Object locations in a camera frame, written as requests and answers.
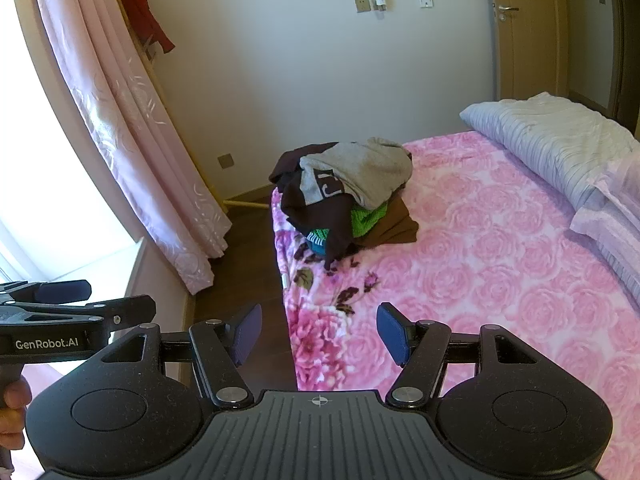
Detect bright window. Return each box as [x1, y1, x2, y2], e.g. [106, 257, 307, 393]
[0, 0, 146, 286]

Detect dark brown cloth strip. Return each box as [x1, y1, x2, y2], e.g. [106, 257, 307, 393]
[269, 137, 414, 271]

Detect brown folded garment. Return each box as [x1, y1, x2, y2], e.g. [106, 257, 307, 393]
[357, 197, 419, 249]

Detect person's left hand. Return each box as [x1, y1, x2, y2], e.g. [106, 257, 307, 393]
[0, 378, 32, 454]

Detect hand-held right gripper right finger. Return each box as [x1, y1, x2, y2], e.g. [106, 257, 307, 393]
[376, 302, 543, 408]

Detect light pink cloth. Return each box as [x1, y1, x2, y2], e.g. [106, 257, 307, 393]
[570, 157, 640, 311]

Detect pink patterned curtain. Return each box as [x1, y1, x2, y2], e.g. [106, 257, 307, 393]
[30, 0, 234, 296]

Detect pink floral blanket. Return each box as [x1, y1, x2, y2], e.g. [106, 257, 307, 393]
[270, 130, 640, 480]

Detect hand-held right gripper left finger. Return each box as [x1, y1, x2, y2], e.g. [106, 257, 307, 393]
[100, 304, 264, 407]

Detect wooden door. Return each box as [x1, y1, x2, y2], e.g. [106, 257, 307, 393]
[487, 0, 571, 104]

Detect metal door handle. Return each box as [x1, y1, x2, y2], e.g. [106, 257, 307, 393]
[492, 2, 520, 24]

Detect grey striped quilt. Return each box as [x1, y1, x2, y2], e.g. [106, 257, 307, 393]
[459, 91, 640, 221]

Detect blue green striped garment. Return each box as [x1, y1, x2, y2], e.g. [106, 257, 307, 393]
[306, 228, 334, 257]

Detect red hanging garment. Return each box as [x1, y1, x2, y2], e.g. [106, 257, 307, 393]
[118, 0, 176, 55]

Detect green knitted garment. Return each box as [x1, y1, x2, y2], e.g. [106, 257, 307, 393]
[350, 203, 390, 239]

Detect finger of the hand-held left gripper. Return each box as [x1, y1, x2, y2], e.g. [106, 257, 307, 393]
[0, 280, 93, 306]
[0, 294, 157, 334]

